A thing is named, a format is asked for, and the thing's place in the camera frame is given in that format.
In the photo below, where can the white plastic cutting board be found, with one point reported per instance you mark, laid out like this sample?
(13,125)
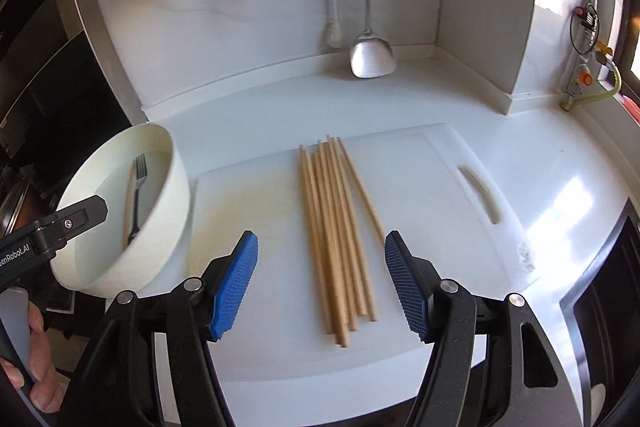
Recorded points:
(260,197)

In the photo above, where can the window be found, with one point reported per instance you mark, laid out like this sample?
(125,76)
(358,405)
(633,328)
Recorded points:
(632,17)

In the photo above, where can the black range hood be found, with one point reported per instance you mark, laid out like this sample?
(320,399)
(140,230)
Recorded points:
(35,57)

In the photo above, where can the person's left hand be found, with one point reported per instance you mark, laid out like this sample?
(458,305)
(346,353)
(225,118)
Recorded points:
(42,357)

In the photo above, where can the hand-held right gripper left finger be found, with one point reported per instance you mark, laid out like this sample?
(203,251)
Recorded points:
(235,287)

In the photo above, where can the gas valve with red knob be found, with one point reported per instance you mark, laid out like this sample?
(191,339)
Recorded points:
(582,14)

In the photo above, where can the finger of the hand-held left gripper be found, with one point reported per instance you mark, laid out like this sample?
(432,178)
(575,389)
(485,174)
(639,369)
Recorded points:
(75,218)

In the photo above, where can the white round bowl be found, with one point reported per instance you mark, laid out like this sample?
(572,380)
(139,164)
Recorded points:
(170,207)

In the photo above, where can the pile of wooden chopsticks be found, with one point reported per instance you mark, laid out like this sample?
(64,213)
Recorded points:
(330,232)

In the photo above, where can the long wooden chopstick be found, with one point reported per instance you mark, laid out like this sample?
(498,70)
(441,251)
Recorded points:
(130,202)

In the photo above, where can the glass pot lid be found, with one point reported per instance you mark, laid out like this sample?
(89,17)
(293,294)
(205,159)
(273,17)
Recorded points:
(12,202)

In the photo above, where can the gas valve with orange knob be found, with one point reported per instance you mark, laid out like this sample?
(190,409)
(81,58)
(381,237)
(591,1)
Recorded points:
(582,79)

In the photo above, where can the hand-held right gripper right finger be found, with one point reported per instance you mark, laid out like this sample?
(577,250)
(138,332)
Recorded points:
(406,287)

